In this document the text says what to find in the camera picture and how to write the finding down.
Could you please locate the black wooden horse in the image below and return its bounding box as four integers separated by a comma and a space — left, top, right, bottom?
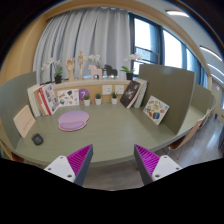
103, 64, 118, 78

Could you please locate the small potted plant left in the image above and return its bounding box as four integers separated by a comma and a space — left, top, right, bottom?
83, 95, 90, 106

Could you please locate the white wall socket left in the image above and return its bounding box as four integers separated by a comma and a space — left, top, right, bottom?
102, 85, 112, 95

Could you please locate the white orchid right pot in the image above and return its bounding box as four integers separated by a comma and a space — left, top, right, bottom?
121, 53, 141, 80

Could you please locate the white illustrated picture card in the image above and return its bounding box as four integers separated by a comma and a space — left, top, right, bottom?
57, 89, 79, 107

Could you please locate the pink card board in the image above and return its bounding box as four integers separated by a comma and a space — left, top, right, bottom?
13, 105, 35, 138

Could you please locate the white orchid left pot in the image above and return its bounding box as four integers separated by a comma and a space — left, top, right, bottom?
40, 58, 63, 84

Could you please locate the grey curtain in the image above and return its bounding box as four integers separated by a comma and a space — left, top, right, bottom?
33, 7, 131, 83

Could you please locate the small potted plant right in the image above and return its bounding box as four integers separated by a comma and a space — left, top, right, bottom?
111, 92, 118, 105

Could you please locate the purple mouse pad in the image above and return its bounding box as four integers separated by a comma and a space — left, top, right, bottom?
58, 110, 89, 131

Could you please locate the white book behind black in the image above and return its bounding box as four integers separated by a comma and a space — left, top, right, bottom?
133, 78, 148, 108

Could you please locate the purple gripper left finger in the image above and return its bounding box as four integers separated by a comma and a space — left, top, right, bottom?
45, 144, 93, 186

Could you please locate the pink wooden horse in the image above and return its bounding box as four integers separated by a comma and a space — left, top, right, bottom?
88, 65, 102, 80

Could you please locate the black computer mouse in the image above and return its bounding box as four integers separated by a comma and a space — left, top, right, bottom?
32, 133, 44, 146

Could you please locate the white orchid middle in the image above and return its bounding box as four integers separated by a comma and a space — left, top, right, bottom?
88, 54, 101, 69

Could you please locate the red white magazine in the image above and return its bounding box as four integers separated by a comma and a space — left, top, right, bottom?
39, 84, 59, 115

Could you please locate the wooden chair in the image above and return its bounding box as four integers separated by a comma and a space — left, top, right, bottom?
168, 109, 211, 150

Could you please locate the wooden hand model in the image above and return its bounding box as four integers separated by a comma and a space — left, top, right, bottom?
65, 58, 75, 82

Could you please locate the purple round number sign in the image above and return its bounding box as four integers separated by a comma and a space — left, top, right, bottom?
79, 88, 90, 101

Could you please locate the wooden mannequin figure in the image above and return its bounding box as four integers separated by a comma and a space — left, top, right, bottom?
78, 50, 87, 79

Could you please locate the white orchid pot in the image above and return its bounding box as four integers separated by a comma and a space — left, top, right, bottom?
40, 58, 63, 84
121, 53, 141, 80

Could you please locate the white book stack left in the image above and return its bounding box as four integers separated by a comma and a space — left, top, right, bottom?
27, 84, 42, 117

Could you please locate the green partition panel right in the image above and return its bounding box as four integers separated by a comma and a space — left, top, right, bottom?
139, 64, 195, 134

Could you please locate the small potted plant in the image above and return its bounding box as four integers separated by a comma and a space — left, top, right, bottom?
83, 95, 90, 106
95, 93, 102, 105
111, 92, 118, 105

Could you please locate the green partition panel left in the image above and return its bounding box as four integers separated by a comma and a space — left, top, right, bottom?
0, 72, 37, 149

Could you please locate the white wall socket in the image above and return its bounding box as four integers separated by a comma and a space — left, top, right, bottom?
115, 85, 124, 94
102, 85, 112, 95

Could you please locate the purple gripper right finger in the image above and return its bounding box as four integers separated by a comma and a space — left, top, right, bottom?
134, 144, 181, 185

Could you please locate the green partition panel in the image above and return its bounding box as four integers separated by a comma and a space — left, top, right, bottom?
0, 72, 37, 149
139, 64, 195, 134

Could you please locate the white wall socket right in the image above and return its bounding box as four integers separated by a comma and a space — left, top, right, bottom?
115, 85, 124, 94

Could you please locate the small potted plant middle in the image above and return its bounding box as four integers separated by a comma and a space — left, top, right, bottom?
95, 93, 102, 105

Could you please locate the colourful illustrated book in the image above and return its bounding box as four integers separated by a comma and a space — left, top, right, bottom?
143, 96, 169, 125

